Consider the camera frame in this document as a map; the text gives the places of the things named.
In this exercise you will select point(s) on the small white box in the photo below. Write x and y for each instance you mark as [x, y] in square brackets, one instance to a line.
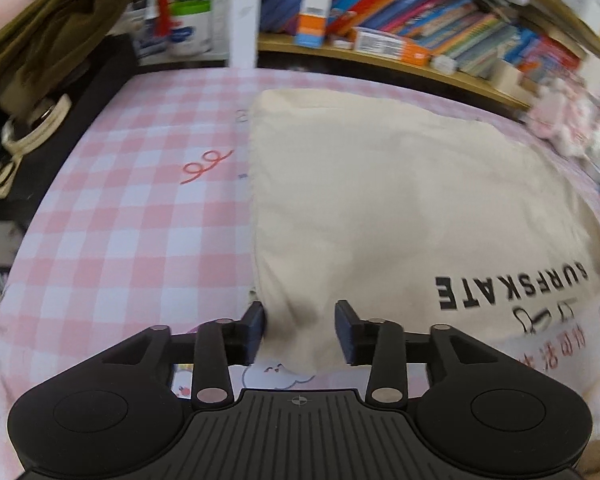
[444, 63]

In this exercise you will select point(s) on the olive green garment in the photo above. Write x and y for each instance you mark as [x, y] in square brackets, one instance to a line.
[45, 30]

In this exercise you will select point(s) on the row of colourful books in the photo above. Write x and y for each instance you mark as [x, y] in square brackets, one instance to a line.
[430, 15]

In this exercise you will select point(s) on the blue white bottle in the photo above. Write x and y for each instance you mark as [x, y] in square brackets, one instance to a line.
[150, 37]

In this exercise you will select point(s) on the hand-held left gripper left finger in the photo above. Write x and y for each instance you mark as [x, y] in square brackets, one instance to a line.
[255, 332]

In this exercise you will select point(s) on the white jar with green lid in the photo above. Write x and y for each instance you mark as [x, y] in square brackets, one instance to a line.
[190, 35]

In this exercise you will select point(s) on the cream printed T-shirt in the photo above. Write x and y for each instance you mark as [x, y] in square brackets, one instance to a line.
[390, 200]

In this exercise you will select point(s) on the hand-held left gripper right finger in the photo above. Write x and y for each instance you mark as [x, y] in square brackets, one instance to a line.
[345, 335]

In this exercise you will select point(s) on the pink checked cartoon desk mat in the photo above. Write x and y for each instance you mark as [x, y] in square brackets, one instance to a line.
[130, 210]

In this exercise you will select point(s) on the pink fluffy garment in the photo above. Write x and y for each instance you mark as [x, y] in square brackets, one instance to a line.
[0, 15]

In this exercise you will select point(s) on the flat white orange box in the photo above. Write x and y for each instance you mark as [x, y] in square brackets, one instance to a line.
[390, 46]

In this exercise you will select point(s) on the red bottle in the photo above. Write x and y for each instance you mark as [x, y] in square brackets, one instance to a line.
[165, 5]

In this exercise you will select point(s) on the pink plush bunny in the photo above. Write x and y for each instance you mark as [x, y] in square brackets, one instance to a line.
[562, 115]

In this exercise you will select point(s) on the tall white orange box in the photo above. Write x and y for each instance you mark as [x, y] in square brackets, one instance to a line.
[315, 10]

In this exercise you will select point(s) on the wooden bookshelf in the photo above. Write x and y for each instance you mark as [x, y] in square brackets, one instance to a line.
[380, 62]

